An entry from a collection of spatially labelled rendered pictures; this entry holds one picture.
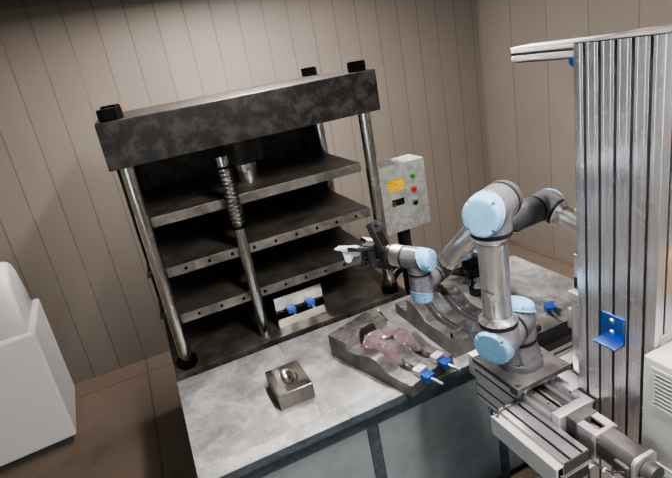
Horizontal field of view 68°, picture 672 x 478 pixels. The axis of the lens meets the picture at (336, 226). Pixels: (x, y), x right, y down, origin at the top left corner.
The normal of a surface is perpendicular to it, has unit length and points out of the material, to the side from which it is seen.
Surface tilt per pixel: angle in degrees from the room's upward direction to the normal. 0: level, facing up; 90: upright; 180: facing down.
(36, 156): 90
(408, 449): 90
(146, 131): 90
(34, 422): 90
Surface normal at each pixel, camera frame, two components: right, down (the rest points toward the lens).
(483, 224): -0.65, 0.22
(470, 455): 0.40, 0.23
